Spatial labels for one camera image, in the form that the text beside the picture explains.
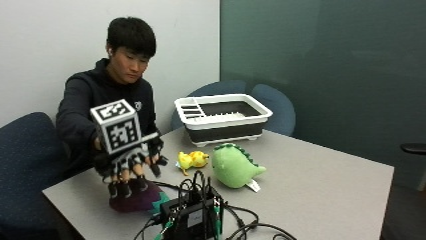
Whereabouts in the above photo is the black chair armrest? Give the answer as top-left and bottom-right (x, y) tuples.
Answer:
(399, 142), (426, 156)

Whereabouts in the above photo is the white and grey dish rack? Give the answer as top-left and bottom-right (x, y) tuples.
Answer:
(173, 93), (274, 148)

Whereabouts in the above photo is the green dinosaur plush toy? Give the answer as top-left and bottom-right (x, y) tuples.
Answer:
(210, 142), (268, 194)

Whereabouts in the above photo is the black electronics box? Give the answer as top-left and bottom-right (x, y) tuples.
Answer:
(158, 195), (223, 240)

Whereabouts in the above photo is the yellow duck plush toy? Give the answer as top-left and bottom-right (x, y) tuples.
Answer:
(175, 150), (210, 177)

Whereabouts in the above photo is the blue fabric chair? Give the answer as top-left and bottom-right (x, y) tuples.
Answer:
(249, 83), (296, 137)
(0, 111), (74, 240)
(169, 79), (247, 132)

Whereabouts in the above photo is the white cube with black markers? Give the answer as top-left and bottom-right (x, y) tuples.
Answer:
(89, 98), (159, 156)

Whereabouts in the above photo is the purple eggplant plush toy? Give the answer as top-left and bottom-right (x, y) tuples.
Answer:
(107, 178), (173, 215)

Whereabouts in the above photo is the black cable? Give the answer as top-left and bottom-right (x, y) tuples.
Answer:
(147, 179), (190, 192)
(177, 169), (215, 203)
(221, 203), (299, 240)

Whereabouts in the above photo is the the person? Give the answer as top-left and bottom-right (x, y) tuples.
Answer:
(54, 16), (165, 179)

